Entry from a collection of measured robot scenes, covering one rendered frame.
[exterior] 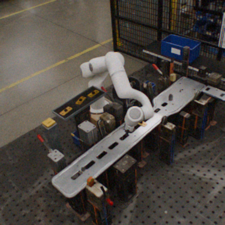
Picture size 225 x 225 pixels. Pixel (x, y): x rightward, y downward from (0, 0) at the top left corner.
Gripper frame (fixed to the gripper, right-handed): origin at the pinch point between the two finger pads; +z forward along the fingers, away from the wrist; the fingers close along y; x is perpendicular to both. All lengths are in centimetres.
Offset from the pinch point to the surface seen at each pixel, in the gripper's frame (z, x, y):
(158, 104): 23.2, -18.1, 25.6
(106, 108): 11.3, 17.1, 8.5
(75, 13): 401, 161, 291
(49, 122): -1.4, 47.5, -12.9
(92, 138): 3.5, 19.8, -14.7
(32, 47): 313, 190, 152
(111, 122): 8.3, 10.9, 0.0
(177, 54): 51, -26, 82
